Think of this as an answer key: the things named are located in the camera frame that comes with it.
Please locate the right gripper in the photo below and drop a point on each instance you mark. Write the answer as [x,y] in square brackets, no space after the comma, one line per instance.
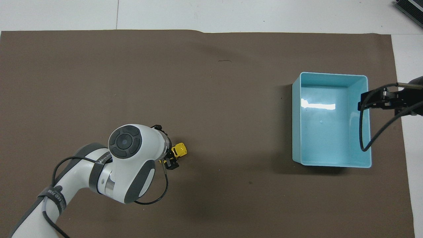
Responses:
[411,97]

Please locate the grey ribbed box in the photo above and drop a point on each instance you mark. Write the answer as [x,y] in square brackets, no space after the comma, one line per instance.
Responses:
[411,7]

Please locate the yellow toy beetle car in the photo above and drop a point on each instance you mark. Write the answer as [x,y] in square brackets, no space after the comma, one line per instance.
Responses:
[181,150]

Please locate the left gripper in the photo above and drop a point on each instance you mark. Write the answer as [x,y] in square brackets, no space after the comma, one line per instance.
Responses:
[160,128]

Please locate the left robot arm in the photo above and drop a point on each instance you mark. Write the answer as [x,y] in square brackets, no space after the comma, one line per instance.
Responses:
[132,165]

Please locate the light blue plastic bin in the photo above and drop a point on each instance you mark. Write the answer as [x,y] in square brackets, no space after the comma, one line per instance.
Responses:
[325,132]

